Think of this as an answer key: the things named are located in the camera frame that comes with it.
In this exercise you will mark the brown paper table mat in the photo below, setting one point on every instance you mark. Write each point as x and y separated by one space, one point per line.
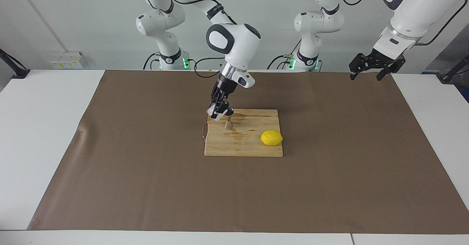
146 182

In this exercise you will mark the wooden cutting board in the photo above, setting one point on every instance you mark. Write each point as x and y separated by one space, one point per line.
245 148

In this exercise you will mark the white wall socket box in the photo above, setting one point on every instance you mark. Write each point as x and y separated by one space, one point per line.
66 60

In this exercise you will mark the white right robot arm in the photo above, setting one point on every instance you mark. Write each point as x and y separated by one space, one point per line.
234 40

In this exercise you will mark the yellow lemon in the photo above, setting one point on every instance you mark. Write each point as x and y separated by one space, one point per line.
271 138

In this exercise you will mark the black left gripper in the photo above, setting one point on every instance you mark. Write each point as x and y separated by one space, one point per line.
381 62

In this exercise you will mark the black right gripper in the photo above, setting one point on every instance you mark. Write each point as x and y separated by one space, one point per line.
224 90

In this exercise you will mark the black stand with clamp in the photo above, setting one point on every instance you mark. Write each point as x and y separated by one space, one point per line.
449 75
16 71

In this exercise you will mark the dark grey partition panel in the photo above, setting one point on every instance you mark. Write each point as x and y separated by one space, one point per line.
456 49

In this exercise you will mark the steel double jigger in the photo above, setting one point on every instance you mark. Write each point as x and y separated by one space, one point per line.
228 125

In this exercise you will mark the clear textured glass cup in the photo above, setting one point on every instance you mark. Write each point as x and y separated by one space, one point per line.
218 118

